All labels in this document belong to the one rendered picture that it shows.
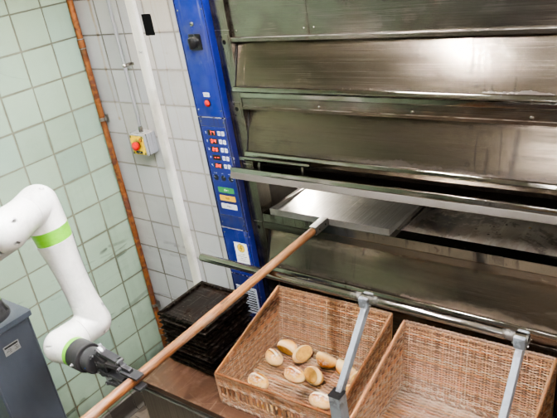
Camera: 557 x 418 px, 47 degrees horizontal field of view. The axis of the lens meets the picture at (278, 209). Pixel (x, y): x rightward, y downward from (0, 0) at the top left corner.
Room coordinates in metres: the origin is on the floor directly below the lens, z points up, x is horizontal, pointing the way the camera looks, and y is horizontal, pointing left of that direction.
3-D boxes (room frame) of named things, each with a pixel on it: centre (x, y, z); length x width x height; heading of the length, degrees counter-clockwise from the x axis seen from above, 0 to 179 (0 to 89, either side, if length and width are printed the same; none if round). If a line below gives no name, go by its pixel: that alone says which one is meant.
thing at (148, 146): (2.78, 0.55, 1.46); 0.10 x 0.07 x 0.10; 49
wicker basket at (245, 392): (2.02, -0.01, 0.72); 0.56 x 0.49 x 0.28; 51
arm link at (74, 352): (1.62, 0.65, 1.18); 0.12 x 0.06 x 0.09; 139
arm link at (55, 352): (1.69, 0.72, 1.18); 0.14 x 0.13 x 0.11; 49
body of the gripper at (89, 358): (1.56, 0.60, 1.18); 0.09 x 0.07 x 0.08; 49
